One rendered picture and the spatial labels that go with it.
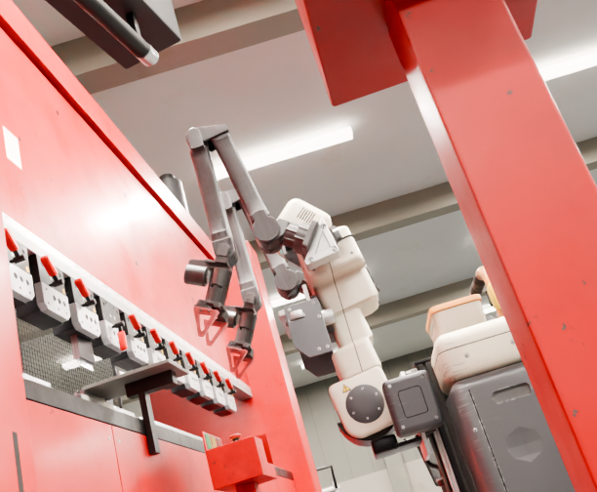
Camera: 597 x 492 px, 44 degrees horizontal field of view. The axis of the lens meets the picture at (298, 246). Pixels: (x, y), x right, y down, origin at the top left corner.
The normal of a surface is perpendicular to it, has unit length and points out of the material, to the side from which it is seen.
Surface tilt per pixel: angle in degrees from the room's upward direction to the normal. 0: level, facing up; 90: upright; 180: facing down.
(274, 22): 180
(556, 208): 90
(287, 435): 90
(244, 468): 90
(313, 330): 90
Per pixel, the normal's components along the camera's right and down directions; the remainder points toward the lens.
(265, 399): -0.18, -0.35
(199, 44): 0.26, 0.88
